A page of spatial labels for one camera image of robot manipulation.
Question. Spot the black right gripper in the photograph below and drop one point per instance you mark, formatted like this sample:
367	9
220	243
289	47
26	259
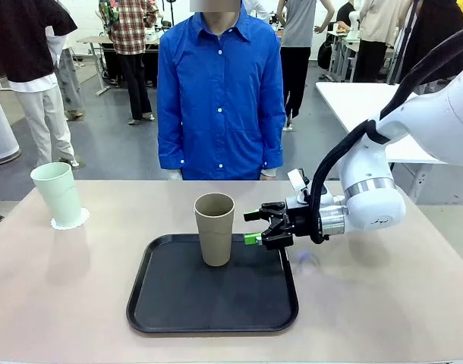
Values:
300	221

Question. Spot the white scalloped paper coaster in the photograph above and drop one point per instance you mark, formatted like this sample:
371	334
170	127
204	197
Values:
83	218

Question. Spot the pale green tall cup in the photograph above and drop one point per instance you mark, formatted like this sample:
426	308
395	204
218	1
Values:
57	193

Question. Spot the person's right forearm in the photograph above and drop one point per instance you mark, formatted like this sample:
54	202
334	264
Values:
167	151

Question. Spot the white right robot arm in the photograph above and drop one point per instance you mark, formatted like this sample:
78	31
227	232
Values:
375	212

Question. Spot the person's left forearm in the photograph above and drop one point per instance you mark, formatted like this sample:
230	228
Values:
273	151

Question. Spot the brown tall cup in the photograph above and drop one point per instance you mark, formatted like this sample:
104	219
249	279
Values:
214	235

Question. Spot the black plastic tray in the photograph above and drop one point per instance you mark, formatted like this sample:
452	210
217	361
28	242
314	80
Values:
216	303

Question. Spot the white table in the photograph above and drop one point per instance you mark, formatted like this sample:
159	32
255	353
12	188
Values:
353	102

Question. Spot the person in blue shirt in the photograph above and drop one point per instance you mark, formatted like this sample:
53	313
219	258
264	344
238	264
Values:
220	76

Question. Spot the black bag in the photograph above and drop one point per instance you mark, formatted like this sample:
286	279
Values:
324	53

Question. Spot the grey workshop desk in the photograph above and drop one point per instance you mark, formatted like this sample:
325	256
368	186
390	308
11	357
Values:
347	43
93	38

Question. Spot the person in grey shirt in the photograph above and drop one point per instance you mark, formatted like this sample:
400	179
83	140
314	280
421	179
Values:
300	22

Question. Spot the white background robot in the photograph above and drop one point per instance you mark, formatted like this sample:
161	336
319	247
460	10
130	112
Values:
353	19

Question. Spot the person in black t-shirt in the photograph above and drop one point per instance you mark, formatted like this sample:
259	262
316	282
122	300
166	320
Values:
345	13

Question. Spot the grey slanted pole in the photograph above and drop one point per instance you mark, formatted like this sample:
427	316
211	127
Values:
402	41

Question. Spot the person in beige shirt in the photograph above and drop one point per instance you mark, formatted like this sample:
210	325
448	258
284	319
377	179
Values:
375	19

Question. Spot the person in plaid shirt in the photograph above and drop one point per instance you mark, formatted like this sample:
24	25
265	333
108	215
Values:
129	30

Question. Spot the person in grey trousers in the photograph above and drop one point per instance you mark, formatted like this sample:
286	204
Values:
70	76

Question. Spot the person in dark coat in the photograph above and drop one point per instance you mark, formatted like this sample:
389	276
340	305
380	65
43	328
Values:
432	22

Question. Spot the white cylindrical air purifier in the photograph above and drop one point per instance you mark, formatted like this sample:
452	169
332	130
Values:
0	129

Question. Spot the person black top white trousers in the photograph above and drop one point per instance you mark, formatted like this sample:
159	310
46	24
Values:
26	38

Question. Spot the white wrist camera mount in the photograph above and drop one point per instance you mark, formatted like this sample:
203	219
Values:
297	180

